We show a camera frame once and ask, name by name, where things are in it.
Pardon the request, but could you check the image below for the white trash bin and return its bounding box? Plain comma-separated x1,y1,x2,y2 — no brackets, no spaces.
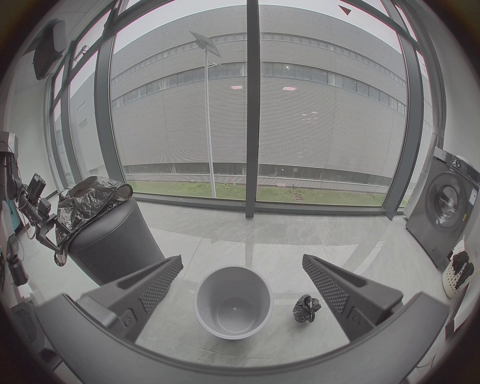
193,265,274,340

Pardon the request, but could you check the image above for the dark grey round chair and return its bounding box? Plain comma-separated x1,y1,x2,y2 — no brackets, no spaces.
62,195,166,286

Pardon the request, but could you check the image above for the window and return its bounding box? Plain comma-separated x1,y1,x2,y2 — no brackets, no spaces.
43,0,447,220

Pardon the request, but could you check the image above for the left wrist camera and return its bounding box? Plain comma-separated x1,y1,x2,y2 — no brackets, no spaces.
27,173,48,200

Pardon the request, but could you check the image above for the crumpled black plastic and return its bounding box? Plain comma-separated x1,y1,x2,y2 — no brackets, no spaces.
292,294,322,324

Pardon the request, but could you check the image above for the black garment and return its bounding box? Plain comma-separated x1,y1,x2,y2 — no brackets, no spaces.
451,250,472,290

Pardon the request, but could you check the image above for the black plastic bag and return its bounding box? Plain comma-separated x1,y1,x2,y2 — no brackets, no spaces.
55,175,134,256

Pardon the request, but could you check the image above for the grey washing machine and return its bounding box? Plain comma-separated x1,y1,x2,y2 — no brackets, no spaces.
406,147,480,268

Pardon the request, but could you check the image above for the white laundry basket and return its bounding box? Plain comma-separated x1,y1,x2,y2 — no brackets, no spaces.
442,249,475,299

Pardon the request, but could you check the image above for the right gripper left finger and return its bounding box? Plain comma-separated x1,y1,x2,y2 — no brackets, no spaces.
79,254,184,344

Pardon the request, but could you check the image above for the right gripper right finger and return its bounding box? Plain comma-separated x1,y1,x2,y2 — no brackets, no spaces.
302,254,404,344

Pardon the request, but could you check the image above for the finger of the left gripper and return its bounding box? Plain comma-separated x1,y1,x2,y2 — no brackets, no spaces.
37,234,63,256

